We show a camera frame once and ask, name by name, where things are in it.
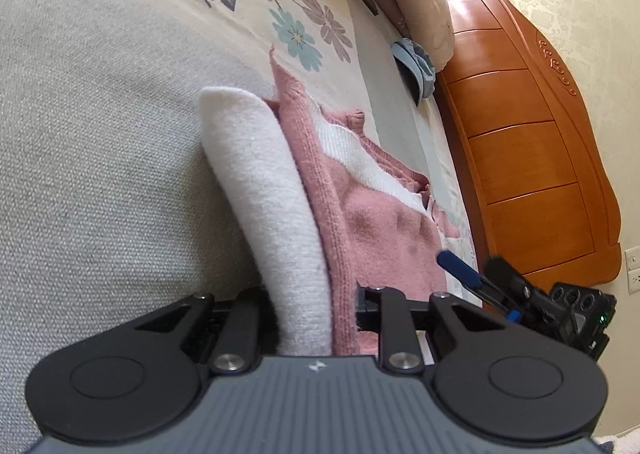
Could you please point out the blue denim cap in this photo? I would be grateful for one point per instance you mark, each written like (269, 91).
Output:
(415, 66)

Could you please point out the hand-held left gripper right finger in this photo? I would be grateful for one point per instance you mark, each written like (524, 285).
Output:
(395, 324)

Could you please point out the white wall socket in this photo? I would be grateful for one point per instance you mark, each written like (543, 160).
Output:
(633, 269)

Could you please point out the pink and white knit sweater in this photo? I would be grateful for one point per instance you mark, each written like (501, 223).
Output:
(350, 214)

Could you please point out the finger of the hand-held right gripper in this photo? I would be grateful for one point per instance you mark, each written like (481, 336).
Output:
(460, 270)
(505, 274)

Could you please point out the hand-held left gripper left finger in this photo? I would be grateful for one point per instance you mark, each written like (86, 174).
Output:
(245, 319)

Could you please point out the wooden bed headboard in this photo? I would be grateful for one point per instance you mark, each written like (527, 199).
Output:
(525, 134)

